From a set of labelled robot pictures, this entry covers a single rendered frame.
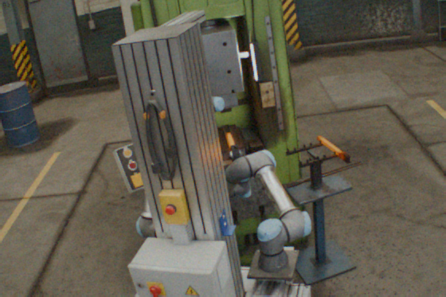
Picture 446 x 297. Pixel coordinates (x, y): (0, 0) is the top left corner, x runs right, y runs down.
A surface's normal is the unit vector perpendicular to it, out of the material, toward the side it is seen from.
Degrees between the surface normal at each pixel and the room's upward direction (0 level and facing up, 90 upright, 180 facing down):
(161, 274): 90
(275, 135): 90
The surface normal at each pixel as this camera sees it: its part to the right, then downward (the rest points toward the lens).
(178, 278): -0.26, 0.40
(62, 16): 0.00, 0.37
